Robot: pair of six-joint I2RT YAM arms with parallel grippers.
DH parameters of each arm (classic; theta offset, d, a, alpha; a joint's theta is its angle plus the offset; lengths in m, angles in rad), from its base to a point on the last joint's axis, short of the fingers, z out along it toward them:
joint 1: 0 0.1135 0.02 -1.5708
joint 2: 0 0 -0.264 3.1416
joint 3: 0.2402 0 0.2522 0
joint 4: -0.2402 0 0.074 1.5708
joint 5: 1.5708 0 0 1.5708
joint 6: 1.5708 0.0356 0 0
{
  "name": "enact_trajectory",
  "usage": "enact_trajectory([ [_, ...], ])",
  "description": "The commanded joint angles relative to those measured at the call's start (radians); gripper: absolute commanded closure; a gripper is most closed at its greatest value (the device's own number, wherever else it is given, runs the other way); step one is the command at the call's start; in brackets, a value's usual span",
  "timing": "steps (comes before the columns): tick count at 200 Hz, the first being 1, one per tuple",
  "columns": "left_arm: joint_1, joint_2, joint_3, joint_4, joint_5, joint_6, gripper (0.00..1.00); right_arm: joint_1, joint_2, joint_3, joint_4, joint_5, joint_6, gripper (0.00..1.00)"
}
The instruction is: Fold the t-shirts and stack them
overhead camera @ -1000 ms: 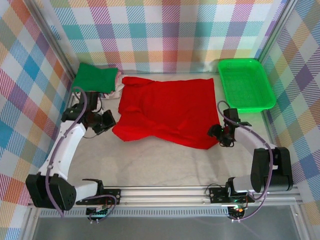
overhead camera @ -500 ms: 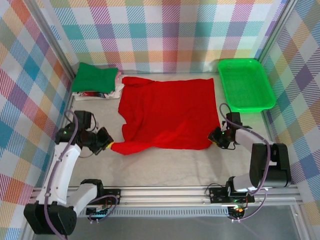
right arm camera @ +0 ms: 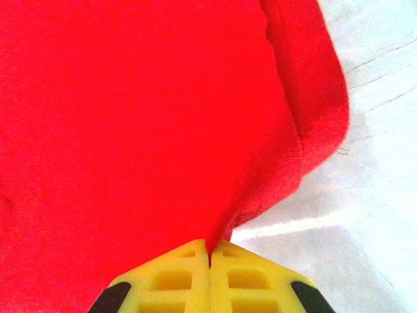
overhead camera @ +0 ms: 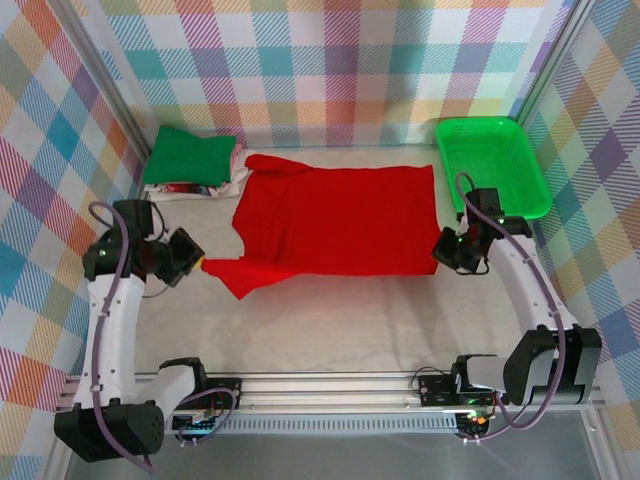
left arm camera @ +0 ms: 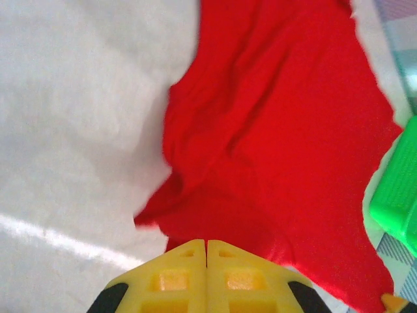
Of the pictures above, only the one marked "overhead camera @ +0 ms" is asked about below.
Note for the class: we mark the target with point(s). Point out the pink folded t-shirt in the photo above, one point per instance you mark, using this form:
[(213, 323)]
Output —
[(237, 152)]

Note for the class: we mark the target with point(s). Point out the green folded t-shirt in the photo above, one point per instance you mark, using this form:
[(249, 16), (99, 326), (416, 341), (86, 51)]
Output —
[(190, 156)]

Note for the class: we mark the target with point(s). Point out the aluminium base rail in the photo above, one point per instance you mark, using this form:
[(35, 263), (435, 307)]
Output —
[(325, 387)]

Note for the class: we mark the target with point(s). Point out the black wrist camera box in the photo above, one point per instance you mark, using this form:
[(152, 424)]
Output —
[(446, 248), (185, 247)]

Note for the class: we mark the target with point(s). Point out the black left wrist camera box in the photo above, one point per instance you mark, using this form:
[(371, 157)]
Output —
[(185, 247)]

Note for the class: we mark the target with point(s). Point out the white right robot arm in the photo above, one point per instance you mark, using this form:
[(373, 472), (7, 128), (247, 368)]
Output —
[(530, 285)]

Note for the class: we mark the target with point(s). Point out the aluminium frame post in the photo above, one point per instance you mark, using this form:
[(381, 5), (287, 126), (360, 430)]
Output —
[(555, 65), (107, 85)]

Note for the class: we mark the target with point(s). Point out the red t-shirt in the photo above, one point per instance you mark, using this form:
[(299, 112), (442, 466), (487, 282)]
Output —
[(340, 220)]

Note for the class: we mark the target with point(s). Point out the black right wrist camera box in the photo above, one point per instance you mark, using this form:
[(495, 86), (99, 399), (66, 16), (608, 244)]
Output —
[(446, 248)]

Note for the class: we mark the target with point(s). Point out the controller circuit board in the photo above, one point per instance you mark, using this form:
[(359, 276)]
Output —
[(192, 424), (472, 422)]

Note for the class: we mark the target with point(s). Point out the green plastic basket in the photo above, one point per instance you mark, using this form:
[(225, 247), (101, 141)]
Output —
[(492, 165)]

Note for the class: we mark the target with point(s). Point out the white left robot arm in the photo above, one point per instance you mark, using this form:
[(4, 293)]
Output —
[(107, 325)]

